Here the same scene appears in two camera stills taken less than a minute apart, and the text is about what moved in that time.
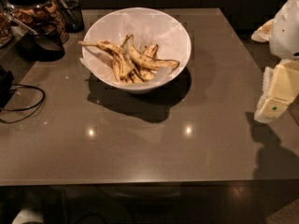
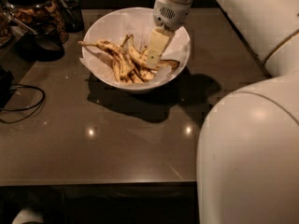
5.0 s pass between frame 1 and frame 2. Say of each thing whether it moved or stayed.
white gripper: moved
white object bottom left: stayed
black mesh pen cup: stayed
